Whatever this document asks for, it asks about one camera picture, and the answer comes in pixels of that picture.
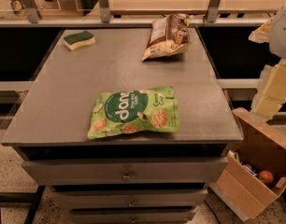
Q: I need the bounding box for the brown chip bag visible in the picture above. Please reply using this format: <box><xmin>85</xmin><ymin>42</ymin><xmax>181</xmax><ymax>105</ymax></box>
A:
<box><xmin>142</xmin><ymin>14</ymin><xmax>193</xmax><ymax>61</ymax></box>

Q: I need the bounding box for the blue snack packet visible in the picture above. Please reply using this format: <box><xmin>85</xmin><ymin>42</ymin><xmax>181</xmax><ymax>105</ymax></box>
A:
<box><xmin>241</xmin><ymin>161</ymin><xmax>258</xmax><ymax>176</ymax></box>

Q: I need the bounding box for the grey drawer cabinet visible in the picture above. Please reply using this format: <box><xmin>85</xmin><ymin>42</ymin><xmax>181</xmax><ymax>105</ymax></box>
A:
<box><xmin>2</xmin><ymin>28</ymin><xmax>242</xmax><ymax>224</ymax></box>

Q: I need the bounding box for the cardboard box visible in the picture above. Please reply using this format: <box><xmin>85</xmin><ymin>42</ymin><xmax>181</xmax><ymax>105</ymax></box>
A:
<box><xmin>210</xmin><ymin>108</ymin><xmax>286</xmax><ymax>221</ymax></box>

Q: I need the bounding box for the wooden shelf with metal posts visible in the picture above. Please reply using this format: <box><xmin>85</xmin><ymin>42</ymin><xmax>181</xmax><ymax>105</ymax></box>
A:
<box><xmin>0</xmin><ymin>0</ymin><xmax>286</xmax><ymax>27</ymax></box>

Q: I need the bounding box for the green rice chip bag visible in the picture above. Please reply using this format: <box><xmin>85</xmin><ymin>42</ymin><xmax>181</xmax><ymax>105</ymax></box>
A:
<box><xmin>87</xmin><ymin>86</ymin><xmax>179</xmax><ymax>140</ymax></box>

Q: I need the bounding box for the red apple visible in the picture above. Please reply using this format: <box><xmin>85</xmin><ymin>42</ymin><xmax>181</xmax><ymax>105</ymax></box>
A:
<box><xmin>258</xmin><ymin>170</ymin><xmax>274</xmax><ymax>186</ymax></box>

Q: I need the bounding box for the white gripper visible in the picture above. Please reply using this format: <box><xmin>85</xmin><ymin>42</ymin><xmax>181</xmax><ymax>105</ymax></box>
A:
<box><xmin>249</xmin><ymin>2</ymin><xmax>286</xmax><ymax>119</ymax></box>

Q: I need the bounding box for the green yellow sponge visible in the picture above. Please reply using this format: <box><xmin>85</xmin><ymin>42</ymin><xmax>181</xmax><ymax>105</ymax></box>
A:
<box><xmin>64</xmin><ymin>31</ymin><xmax>95</xmax><ymax>50</ymax></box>

